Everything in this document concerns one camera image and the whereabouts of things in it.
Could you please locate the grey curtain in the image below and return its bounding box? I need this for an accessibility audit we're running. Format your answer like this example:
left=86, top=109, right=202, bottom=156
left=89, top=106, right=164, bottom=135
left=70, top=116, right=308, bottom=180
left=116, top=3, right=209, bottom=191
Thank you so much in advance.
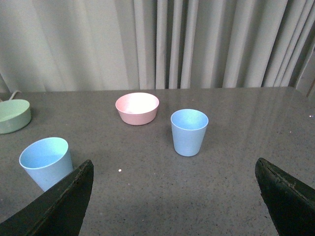
left=0, top=0, right=315, bottom=92

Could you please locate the blue cup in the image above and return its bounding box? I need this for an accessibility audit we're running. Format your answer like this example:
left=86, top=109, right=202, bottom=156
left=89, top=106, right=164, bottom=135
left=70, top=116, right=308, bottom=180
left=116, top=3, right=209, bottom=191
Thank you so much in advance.
left=19, top=137, right=73, bottom=192
left=170, top=109, right=209, bottom=157

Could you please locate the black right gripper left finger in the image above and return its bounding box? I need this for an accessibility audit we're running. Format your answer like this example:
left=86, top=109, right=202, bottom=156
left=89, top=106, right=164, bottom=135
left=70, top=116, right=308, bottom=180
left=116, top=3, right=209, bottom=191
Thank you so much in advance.
left=0, top=160, right=94, bottom=236

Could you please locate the white power cord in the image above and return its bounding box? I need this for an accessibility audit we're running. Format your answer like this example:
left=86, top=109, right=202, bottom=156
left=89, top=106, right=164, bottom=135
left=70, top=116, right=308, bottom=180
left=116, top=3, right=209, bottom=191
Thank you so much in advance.
left=0, top=90, right=22, bottom=102

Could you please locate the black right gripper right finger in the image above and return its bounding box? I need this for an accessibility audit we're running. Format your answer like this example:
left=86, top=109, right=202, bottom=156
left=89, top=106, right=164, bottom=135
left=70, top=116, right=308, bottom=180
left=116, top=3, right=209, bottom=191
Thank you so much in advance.
left=255, top=158, right=315, bottom=236

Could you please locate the pink bowl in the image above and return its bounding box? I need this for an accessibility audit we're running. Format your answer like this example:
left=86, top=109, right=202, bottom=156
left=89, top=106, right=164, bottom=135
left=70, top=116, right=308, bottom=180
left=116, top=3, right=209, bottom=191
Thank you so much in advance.
left=115, top=92, right=159, bottom=125

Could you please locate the green bowl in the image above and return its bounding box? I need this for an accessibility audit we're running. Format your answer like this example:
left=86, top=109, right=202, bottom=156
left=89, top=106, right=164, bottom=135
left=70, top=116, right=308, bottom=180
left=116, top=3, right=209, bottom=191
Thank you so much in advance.
left=0, top=99, right=32, bottom=134

